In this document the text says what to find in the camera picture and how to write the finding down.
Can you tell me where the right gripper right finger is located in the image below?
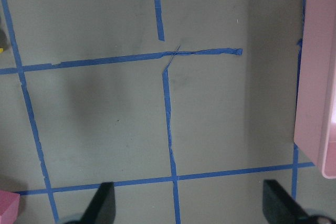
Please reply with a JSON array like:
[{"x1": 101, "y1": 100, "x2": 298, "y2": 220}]
[{"x1": 262, "y1": 179, "x2": 312, "y2": 224}]

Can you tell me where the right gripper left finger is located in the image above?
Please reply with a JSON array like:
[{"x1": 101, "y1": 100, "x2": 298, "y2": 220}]
[{"x1": 79, "y1": 182, "x2": 116, "y2": 224}]

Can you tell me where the pink foam cube middle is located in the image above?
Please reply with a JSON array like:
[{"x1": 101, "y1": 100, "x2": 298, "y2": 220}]
[{"x1": 1, "y1": 190, "x2": 20, "y2": 224}]

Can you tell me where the pink plastic bin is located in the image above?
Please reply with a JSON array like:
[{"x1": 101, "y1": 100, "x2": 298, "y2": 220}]
[{"x1": 294, "y1": 0, "x2": 335, "y2": 179}]

